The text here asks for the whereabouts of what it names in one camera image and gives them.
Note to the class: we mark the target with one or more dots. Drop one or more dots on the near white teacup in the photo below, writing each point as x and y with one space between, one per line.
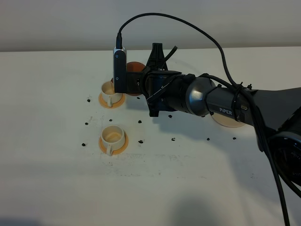
113 138

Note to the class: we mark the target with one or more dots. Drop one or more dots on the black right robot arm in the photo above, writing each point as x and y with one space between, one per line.
275 115

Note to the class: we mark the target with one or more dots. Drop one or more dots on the white teacup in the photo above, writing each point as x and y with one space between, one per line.
108 94
113 138

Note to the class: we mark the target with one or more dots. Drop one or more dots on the far white teacup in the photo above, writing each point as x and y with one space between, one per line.
108 94

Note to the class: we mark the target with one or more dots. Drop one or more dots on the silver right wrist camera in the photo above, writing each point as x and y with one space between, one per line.
119 70

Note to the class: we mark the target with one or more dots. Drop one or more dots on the brown clay teapot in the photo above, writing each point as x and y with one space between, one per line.
133 67

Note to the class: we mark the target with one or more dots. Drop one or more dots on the far orange coaster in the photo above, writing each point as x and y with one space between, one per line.
114 105

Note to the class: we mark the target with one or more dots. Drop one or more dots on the beige teapot coaster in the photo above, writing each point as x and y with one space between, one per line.
226 121

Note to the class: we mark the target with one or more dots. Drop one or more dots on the near orange coaster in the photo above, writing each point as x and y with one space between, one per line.
115 152

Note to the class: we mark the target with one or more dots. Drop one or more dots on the orange coaster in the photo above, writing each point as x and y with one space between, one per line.
115 152
114 105

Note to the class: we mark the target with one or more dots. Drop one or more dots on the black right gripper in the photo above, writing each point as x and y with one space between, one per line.
153 80

